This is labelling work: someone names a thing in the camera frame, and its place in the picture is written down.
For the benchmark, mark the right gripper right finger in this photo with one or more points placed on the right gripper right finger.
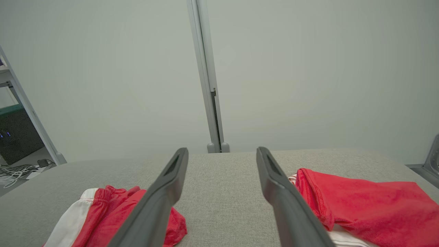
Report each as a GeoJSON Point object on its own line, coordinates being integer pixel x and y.
{"type": "Point", "coordinates": [291, 216]}

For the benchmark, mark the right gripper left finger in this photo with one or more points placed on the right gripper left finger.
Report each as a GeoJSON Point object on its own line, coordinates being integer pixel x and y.
{"type": "Point", "coordinates": [154, 212]}

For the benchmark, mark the red and white shorts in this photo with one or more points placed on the red and white shorts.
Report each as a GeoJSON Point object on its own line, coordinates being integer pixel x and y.
{"type": "Point", "coordinates": [103, 219]}

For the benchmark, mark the red basketball jersey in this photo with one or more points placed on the red basketball jersey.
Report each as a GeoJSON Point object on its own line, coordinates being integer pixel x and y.
{"type": "Point", "coordinates": [370, 209]}

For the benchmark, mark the black power adapter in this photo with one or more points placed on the black power adapter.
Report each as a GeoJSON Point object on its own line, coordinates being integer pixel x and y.
{"type": "Point", "coordinates": [42, 163]}

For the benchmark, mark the white power strip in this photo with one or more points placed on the white power strip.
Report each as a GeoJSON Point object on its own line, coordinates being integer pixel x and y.
{"type": "Point", "coordinates": [34, 174]}

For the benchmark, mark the grey metal partition foot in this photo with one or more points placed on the grey metal partition foot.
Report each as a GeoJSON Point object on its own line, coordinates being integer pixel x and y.
{"type": "Point", "coordinates": [432, 157]}

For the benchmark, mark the black computer box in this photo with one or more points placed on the black computer box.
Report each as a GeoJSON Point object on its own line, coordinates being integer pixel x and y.
{"type": "Point", "coordinates": [17, 137]}

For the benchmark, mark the grey partition joint post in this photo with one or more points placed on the grey partition joint post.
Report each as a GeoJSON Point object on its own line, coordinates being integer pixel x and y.
{"type": "Point", "coordinates": [207, 68]}

